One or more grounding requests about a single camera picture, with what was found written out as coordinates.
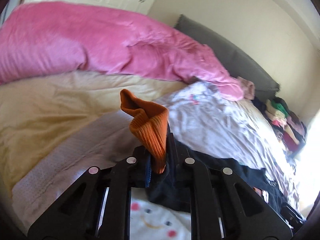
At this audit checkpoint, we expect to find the black sweatshirt with orange cuffs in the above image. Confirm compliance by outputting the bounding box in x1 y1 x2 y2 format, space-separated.
120 89 305 227

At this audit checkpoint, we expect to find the stack of folded clothes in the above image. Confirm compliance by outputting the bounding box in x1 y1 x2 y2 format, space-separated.
263 97 308 158

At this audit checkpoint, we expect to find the lilac patterned bed sheet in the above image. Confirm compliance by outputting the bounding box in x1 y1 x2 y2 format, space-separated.
12 81 299 239

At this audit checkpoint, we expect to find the dark navy garment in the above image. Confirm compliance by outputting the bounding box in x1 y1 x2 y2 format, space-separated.
251 96 266 116

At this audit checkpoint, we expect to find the pink knitted garment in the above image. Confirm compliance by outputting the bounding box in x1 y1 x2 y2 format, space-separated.
237 76 255 100

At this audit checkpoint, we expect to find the grey quilted headboard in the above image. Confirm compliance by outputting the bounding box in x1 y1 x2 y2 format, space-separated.
174 14 280 102

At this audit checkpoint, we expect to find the cream yellow blanket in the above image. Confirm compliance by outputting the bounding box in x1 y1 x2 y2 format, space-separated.
1 71 185 192

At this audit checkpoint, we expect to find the pink comforter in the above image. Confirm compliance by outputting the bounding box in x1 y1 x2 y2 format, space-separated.
1 2 244 101

